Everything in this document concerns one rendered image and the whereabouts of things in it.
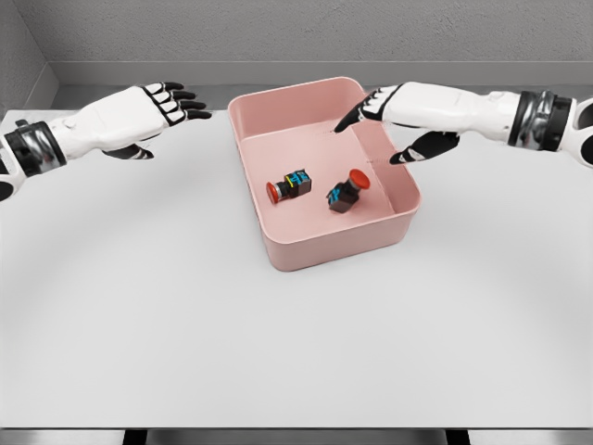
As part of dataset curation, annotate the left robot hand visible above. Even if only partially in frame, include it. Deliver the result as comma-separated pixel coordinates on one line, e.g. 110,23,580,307
75,82,213,161

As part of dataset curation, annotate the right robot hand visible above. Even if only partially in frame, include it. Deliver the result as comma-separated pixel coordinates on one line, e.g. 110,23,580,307
334,82,478,166

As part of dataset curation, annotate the red button industrial switch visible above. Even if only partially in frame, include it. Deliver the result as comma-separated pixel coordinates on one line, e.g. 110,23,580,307
265,170,313,206
325,168,372,216

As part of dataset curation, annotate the pink plastic basket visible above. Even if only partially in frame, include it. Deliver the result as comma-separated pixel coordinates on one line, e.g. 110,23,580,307
227,76,423,273

